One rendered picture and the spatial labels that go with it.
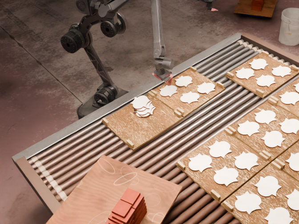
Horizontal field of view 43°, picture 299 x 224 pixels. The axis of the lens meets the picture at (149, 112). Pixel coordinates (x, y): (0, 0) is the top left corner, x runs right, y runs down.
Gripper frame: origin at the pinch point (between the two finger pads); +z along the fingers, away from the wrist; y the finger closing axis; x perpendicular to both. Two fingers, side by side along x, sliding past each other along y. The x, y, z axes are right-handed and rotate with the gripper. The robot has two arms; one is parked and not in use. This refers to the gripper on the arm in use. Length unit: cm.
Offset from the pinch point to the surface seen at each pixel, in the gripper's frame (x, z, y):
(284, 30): 212, 141, -55
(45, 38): 17, 104, -291
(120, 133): -47.5, 1.1, 6.5
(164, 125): -23.5, 7.6, 20.8
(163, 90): -1.1, 11.3, -3.7
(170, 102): -5.8, 11.6, 7.7
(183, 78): 17.4, 15.9, -3.7
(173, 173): -45, 5, 52
